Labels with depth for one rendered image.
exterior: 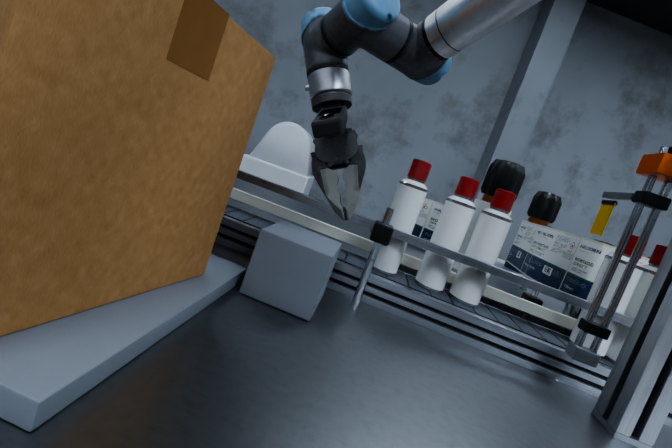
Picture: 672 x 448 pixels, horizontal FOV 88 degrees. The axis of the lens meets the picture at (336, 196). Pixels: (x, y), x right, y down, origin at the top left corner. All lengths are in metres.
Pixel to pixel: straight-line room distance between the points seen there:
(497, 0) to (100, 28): 0.46
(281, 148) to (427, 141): 1.68
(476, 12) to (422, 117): 3.43
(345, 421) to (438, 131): 3.78
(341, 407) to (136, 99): 0.30
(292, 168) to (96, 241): 2.78
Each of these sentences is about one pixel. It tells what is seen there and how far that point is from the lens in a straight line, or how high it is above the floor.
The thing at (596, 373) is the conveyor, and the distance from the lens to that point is 0.73.
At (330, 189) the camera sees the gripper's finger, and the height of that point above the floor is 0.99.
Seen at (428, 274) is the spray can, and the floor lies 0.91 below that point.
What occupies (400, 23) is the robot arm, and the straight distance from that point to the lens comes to 0.61.
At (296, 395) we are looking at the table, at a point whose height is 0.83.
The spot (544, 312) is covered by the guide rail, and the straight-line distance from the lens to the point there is 0.75.
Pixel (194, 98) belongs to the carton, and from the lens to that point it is 0.34.
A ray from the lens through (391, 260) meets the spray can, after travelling 0.61.
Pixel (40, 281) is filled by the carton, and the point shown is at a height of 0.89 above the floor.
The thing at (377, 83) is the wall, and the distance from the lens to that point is 3.95.
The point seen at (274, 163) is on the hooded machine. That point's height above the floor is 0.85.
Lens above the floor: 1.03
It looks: 5 degrees down
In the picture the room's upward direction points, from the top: 20 degrees clockwise
